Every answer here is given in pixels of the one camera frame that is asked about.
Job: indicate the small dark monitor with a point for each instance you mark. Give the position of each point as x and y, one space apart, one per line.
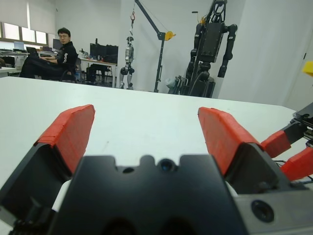
56 44

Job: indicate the black laptop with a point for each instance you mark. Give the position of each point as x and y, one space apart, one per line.
32 51

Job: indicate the large black humanoid robot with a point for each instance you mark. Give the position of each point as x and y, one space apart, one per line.
210 36

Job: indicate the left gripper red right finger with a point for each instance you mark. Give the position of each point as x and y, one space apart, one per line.
225 137

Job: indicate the black computer monitor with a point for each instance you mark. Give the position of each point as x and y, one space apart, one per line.
97 50
112 54

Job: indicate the window row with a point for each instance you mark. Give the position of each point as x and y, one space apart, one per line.
27 34

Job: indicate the black mobile hoist crane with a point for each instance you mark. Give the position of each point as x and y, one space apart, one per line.
160 61

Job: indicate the red hoist hook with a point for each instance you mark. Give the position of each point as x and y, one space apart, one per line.
132 17

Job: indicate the clear plastic bag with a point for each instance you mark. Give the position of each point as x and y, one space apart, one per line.
169 82

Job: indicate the person in black shirt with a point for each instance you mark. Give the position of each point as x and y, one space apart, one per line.
66 54

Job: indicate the long grey desk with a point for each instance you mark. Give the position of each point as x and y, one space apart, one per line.
9 69

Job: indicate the black office chair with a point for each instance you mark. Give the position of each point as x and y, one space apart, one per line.
78 66

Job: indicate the white computer monitor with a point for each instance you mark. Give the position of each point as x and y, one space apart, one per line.
19 45

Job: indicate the white desk with monitors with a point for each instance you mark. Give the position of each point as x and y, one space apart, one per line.
100 63

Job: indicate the white roller blind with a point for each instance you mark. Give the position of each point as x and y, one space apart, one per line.
14 12

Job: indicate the small silver humanoid robot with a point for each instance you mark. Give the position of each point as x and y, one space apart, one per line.
129 54

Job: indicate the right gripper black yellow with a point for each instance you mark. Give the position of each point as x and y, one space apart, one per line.
305 115

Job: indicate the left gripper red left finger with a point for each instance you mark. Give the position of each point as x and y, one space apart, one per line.
66 137

